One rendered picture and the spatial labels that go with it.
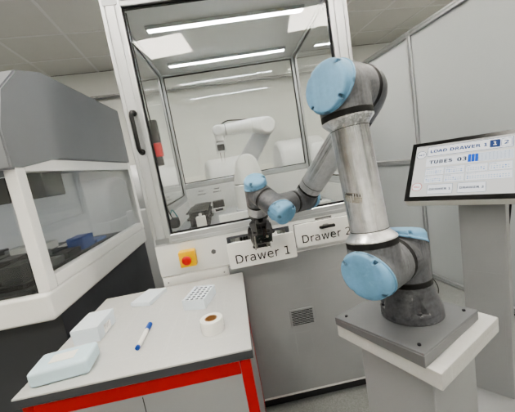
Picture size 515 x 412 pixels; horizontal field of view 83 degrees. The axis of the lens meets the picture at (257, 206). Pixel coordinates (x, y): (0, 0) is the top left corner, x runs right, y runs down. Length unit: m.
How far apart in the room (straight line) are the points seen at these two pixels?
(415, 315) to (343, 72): 0.59
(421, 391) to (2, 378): 1.49
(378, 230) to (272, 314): 0.93
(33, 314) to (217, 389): 0.76
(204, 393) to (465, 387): 0.67
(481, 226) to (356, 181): 0.94
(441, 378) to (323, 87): 0.65
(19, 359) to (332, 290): 1.34
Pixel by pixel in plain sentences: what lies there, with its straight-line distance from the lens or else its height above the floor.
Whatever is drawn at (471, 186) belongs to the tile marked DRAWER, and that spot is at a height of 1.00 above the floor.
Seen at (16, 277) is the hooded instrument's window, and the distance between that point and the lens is 1.39.
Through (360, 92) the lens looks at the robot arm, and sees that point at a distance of 0.69.
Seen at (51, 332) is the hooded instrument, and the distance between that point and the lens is 1.49.
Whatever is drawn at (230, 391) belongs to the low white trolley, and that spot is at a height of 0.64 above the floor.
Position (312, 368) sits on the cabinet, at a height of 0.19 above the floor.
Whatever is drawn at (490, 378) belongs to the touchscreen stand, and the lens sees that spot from 1.87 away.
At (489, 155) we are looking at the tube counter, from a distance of 1.50.
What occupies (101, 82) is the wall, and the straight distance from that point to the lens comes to 4.80.
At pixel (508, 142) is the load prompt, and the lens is 1.53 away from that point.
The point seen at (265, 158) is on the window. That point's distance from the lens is 1.35.
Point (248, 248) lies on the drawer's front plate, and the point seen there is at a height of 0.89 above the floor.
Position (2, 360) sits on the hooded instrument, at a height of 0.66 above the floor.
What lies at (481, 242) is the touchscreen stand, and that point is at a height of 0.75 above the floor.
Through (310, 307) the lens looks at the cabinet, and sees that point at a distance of 1.53.
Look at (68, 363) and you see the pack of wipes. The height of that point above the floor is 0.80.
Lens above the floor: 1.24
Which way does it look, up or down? 8 degrees down
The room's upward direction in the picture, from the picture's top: 10 degrees counter-clockwise
